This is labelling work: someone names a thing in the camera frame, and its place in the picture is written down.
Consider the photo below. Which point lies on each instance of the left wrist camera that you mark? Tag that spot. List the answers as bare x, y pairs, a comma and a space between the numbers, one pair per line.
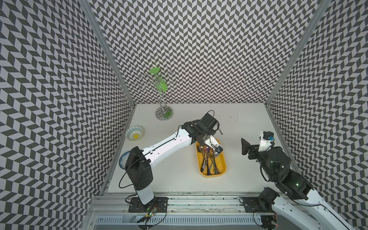
214, 144

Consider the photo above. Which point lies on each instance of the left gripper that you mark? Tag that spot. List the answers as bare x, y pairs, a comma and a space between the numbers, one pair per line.
212, 132

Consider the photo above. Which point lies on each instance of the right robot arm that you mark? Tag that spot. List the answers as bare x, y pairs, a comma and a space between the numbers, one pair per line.
297, 199

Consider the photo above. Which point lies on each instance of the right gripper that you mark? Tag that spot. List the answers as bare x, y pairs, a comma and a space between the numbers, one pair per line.
246, 146

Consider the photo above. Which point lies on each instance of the purple spoon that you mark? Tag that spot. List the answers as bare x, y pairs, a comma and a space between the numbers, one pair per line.
207, 151

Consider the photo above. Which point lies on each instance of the green plastic cup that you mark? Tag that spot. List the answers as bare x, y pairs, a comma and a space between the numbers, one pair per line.
158, 80

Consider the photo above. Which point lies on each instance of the aluminium corner post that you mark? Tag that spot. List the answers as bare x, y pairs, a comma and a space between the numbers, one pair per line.
90, 17
320, 11

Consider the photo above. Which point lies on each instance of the aluminium corner post left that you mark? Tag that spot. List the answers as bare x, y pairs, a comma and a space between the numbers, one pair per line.
90, 17

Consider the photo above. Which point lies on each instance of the chrome cup holder stand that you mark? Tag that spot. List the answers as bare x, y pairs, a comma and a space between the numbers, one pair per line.
164, 112

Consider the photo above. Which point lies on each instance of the aluminium front rail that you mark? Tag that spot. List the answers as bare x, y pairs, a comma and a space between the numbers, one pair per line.
207, 203

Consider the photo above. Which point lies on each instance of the aluminium corner post right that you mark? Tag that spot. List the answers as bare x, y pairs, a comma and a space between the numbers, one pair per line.
320, 11

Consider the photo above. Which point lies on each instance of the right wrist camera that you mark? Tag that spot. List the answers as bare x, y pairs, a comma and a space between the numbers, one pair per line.
266, 141

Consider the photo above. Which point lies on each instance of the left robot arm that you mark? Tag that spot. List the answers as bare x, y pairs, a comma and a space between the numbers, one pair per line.
138, 163

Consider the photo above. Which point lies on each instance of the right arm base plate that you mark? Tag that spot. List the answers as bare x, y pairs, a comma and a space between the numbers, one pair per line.
255, 204

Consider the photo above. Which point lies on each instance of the copper handled spoon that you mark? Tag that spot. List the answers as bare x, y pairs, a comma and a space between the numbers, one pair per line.
201, 149

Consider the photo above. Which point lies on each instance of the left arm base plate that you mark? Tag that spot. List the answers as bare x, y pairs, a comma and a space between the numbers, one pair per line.
136, 205

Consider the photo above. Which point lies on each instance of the blue patterned plate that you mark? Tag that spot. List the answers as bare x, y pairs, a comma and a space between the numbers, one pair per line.
123, 159

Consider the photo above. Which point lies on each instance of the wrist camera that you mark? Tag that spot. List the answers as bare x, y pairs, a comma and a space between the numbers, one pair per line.
266, 141
214, 144

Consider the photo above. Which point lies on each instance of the yellow blue patterned bowl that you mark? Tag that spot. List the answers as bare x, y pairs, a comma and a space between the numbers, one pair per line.
134, 133

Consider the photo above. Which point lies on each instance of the yellow plastic storage box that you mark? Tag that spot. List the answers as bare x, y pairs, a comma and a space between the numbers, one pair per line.
220, 161

